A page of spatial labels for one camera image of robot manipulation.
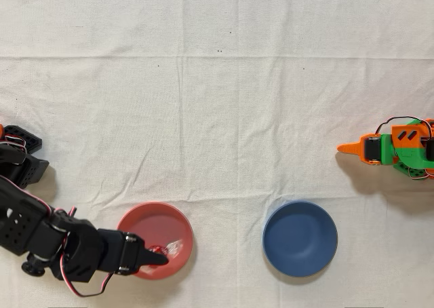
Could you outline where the striped black arm cable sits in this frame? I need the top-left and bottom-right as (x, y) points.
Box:
(0, 176), (52, 218)

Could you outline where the orange arm servo cable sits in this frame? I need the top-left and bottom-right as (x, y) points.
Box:
(374, 116), (434, 142)

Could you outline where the white tablecloth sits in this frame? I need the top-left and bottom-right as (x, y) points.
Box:
(0, 0), (434, 308)

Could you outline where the blue bowl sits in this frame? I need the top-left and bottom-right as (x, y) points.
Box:
(262, 200), (339, 277)

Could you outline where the red foil candy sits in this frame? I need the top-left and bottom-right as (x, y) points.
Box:
(147, 239), (184, 257)

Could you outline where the red bowl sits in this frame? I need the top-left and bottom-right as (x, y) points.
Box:
(116, 201), (195, 281)

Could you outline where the red white gripper servo cable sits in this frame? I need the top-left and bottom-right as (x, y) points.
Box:
(58, 206), (115, 298)

